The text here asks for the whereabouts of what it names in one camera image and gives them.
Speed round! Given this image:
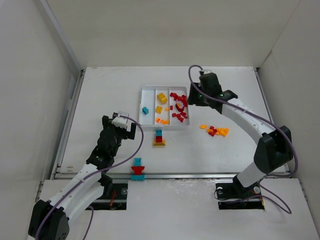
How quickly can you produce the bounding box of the red arch lego piece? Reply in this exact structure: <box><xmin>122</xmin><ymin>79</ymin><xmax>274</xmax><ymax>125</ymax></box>
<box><xmin>175</xmin><ymin>100</ymin><xmax>185</xmax><ymax>113</ymax></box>

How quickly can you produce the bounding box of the teal frog duplo piece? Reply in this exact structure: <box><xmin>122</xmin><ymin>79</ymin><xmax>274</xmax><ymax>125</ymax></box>
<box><xmin>131</xmin><ymin>158</ymin><xmax>146</xmax><ymax>181</ymax></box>

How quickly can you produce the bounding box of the teal duplo brick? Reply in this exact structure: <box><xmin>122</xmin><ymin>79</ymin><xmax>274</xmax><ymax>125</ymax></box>
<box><xmin>141</xmin><ymin>107</ymin><xmax>149</xmax><ymax>115</ymax></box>

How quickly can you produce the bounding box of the teal red yellow duplo stack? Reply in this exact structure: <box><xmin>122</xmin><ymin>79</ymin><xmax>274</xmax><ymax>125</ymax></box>
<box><xmin>153</xmin><ymin>129</ymin><xmax>166</xmax><ymax>147</ymax></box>

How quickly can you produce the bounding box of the yellow duplo brick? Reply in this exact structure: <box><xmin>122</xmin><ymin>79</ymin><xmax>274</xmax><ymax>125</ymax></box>
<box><xmin>156</xmin><ymin>92</ymin><xmax>168</xmax><ymax>105</ymax></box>

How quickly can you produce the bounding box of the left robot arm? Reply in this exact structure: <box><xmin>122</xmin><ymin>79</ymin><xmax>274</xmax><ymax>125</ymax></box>
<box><xmin>28</xmin><ymin>112</ymin><xmax>140</xmax><ymax>240</ymax></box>

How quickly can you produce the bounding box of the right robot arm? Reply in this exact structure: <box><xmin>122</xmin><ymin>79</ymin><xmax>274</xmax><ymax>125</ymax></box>
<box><xmin>187</xmin><ymin>70</ymin><xmax>293</xmax><ymax>194</ymax></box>

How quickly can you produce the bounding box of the red orange lego pile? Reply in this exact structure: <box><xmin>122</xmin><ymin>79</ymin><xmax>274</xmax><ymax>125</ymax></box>
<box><xmin>199</xmin><ymin>124</ymin><xmax>229</xmax><ymax>137</ymax></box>

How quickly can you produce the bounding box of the white three-compartment tray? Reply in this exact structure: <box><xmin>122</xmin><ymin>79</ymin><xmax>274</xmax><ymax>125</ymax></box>
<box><xmin>138</xmin><ymin>85</ymin><xmax>190</xmax><ymax>131</ymax></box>

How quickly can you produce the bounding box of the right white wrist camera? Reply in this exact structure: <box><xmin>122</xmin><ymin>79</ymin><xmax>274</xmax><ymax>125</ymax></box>
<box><xmin>199</xmin><ymin>69</ymin><xmax>212</xmax><ymax>76</ymax></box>

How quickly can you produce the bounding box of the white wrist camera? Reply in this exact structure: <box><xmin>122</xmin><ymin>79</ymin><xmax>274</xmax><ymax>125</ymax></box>
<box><xmin>111</xmin><ymin>111</ymin><xmax>129</xmax><ymax>130</ymax></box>
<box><xmin>199</xmin><ymin>69</ymin><xmax>212</xmax><ymax>76</ymax></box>

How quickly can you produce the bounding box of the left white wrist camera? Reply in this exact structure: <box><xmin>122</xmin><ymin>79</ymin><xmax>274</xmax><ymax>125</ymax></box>
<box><xmin>111</xmin><ymin>111</ymin><xmax>129</xmax><ymax>130</ymax></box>

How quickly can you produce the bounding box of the aluminium front rail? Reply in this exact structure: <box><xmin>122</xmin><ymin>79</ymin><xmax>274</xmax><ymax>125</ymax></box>
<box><xmin>106</xmin><ymin>173</ymin><xmax>236</xmax><ymax>180</ymax></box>

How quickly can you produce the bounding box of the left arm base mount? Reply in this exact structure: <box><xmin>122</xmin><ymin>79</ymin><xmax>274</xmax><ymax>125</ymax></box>
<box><xmin>90</xmin><ymin>176</ymin><xmax>129</xmax><ymax>211</ymax></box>

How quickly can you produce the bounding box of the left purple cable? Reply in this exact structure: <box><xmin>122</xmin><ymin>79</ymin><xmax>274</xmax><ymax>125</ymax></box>
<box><xmin>34</xmin><ymin>115</ymin><xmax>145</xmax><ymax>240</ymax></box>

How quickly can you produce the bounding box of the purple cable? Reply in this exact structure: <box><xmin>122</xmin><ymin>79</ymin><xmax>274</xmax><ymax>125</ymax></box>
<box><xmin>187</xmin><ymin>64</ymin><xmax>299</xmax><ymax>215</ymax></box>
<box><xmin>34</xmin><ymin>115</ymin><xmax>145</xmax><ymax>240</ymax></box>

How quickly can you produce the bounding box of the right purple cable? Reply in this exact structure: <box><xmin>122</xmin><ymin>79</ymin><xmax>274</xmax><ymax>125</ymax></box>
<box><xmin>187</xmin><ymin>64</ymin><xmax>299</xmax><ymax>215</ymax></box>

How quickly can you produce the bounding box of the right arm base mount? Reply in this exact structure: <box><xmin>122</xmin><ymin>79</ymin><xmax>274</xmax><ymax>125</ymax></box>
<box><xmin>214</xmin><ymin>182</ymin><xmax>265</xmax><ymax>210</ymax></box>

